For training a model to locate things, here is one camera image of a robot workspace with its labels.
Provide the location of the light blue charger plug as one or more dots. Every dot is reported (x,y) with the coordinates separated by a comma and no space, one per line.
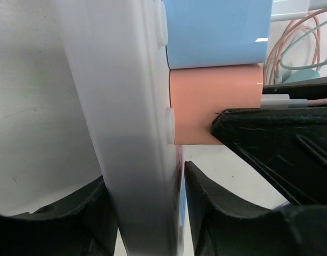
(209,33)

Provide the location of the mint green charger plug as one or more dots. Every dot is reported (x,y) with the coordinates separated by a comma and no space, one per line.
(302,75)

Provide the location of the white power strip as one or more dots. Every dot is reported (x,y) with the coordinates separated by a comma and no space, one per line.
(117,55)

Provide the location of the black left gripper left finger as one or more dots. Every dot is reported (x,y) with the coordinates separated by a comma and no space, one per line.
(82,223)

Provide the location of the orange charger plug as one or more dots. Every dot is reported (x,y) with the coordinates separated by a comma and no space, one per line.
(199,95)

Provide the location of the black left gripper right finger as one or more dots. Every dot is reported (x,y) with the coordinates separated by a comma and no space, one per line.
(223,223)

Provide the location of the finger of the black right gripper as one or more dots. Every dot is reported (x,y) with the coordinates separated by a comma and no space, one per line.
(287,147)
(308,89)

